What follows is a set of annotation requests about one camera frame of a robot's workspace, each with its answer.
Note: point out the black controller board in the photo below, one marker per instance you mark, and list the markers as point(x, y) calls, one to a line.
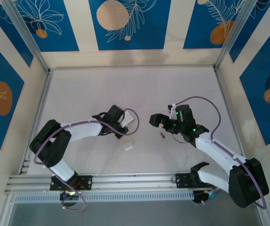
point(200, 196)
point(69, 196)

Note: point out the aluminium frame post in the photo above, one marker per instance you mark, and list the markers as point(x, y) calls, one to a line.
point(237, 35)
point(5, 212)
point(28, 35)
point(263, 212)

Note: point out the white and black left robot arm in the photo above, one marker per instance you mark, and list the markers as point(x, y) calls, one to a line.
point(85, 130)

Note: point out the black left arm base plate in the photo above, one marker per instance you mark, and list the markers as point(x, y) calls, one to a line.
point(85, 182)

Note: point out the aluminium table side rail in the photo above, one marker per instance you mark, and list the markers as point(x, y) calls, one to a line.
point(41, 101)
point(226, 103)

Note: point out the aluminium mounting rail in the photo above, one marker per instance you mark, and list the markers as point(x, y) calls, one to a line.
point(135, 180)

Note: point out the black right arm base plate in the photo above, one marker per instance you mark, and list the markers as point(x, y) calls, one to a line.
point(182, 180)

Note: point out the white battery compartment cover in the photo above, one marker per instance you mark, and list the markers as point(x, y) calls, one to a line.
point(128, 146)

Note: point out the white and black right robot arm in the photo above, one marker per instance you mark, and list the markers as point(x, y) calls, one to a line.
point(215, 150)

